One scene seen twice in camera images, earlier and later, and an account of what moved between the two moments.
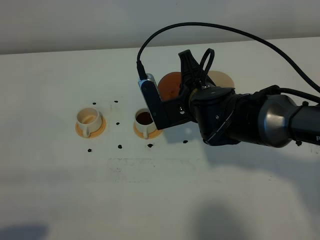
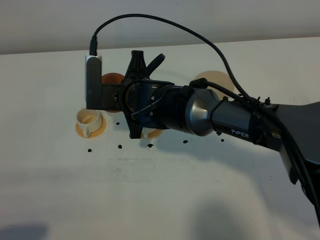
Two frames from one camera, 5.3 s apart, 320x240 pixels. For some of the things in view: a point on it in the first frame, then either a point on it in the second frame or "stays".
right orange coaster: [152, 134] stays
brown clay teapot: [169, 85] → [112, 78]
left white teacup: [90, 120] stays
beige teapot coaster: [220, 79] stays
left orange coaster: [94, 134] stays
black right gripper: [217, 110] → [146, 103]
